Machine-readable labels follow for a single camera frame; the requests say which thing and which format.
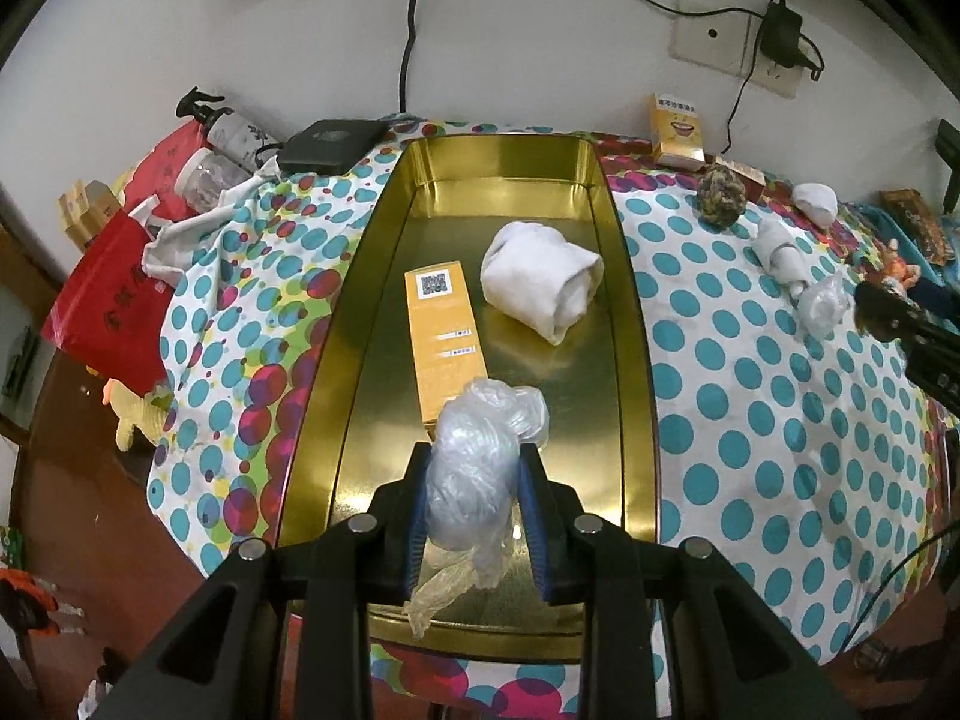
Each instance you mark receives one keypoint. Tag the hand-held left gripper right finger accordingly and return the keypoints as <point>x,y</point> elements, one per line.
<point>534,525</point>

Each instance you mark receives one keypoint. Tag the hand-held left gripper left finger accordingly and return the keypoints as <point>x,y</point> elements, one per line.
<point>416,525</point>

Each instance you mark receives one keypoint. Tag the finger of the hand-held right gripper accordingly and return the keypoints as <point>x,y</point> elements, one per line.
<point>900,322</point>

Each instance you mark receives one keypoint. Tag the clear plastic bag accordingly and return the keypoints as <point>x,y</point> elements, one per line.
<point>825,304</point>
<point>480,465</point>

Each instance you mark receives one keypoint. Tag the long orange box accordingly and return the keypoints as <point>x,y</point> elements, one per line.
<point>442,337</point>

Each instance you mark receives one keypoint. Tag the white towel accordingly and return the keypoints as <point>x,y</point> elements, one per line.
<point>540,277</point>

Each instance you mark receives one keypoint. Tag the orange medicine box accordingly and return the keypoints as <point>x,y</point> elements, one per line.
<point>679,131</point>

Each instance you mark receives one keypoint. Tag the gold metal tray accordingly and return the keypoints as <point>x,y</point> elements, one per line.
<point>450,202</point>

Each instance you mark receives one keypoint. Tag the colourful toy figure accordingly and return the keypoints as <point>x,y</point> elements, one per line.
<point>896,270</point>

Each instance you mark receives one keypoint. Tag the brown snack packet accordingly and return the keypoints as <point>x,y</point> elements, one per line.
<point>911,221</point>

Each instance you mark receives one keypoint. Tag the teal cloth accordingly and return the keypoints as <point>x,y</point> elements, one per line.
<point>951,236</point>

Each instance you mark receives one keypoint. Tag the white sock ball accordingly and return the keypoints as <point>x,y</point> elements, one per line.
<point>816,202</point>

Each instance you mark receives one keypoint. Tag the grey white rolled sock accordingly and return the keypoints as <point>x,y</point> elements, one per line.
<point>780,251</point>

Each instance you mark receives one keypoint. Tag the polka dot cloth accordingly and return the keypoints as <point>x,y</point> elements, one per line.
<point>750,427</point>

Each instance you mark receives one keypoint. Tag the black power adapter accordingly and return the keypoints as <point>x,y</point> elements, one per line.
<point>780,26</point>

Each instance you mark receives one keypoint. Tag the brown patterned sock ball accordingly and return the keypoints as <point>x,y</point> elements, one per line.
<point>721,195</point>

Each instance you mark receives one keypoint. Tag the yellow toy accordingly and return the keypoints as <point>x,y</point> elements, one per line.
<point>139,412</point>

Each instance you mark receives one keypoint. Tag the white cloth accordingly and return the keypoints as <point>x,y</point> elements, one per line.
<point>195,225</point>

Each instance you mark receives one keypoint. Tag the black router box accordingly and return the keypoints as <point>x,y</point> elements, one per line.
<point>326,142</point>

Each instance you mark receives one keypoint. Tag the orange black toy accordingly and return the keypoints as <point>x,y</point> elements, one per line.
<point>30,604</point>

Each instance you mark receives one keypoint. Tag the red plastic bag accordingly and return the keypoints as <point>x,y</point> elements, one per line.
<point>112,270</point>

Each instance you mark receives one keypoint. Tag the clear plastic bottle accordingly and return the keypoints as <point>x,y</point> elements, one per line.
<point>206,176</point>

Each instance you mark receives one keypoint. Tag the spray bottle with black nozzle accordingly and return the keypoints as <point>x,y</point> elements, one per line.
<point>229,127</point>

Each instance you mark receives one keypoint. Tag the small cardboard boxes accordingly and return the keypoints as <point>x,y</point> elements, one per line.
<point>86,210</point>

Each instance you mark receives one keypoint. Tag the wall power socket plate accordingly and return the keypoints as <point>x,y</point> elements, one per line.
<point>780,82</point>

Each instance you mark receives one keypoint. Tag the wall plate with round hole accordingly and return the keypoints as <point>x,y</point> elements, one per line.
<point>712,30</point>

